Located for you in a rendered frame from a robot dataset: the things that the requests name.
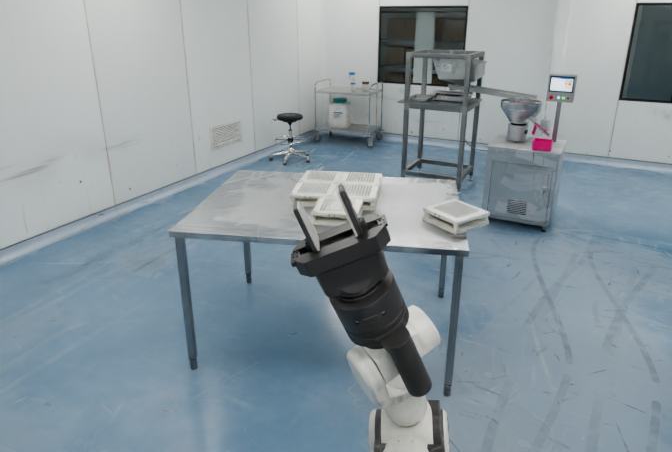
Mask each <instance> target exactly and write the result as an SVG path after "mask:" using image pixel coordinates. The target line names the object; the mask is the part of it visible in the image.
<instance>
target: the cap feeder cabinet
mask: <svg viewBox="0 0 672 452"><path fill-rule="evenodd" d="M506 137H507V134H499V135H498V136H497V137H496V138H495V139H493V140H492V141H491V142H490V143H489V144H488V145H487V147H488V148H487V160H486V170H485V180H484V190H483V199H482V209H483V210H486V211H488V212H490V215H489V216H488V217H489V218H495V219H501V220H507V221H513V222H519V223H525V224H531V225H537V226H542V228H543V229H541V232H546V230H544V228H545V227H548V226H549V225H550V222H551V219H552V216H553V214H554V211H555V208H556V203H557V197H558V190H559V184H560V177H561V171H562V164H563V158H564V151H565V145H566V142H567V140H556V142H553V146H552V150H551V151H550V152H547V151H538V150H532V144H533V140H534V139H535V138H537V137H527V139H528V140H527V141H517V143H514V142H515V141H511V140H508V139H505V138H506Z"/></svg>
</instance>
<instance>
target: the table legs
mask: <svg viewBox="0 0 672 452"><path fill-rule="evenodd" d="M175 246H176V255H177V263H178V272H179V281H180V289H181V298H182V307H183V315H184V324H185V333H186V341H187V350H188V358H189V359H190V366H191V369H192V370H196V369H197V368H198V366H197V358H196V357H197V346H196V337H195V327H194V318H193V309H192V299H191V290H190V281H189V272H188V262H187V253H186V244H185V238H177V237H175ZM243 246H244V261H245V274H246V280H247V283H251V282H252V278H251V273H252V266H251V250H250V242H243ZM463 261H464V257H462V256H455V259H454V270H453V282H452V294H451V305H450V317H449V328H448V340H447V352H446V363H445V375H444V392H443V394H444V396H446V397H449V396H450V395H451V386H452V380H453V369H454V358H455V347H456V336H457V326H458V315H459V304H460V293H461V282H462V272H463ZM446 263H447V255H441V261H440V274H439V291H438V297H439V298H443V297H444V288H445V276H446Z"/></svg>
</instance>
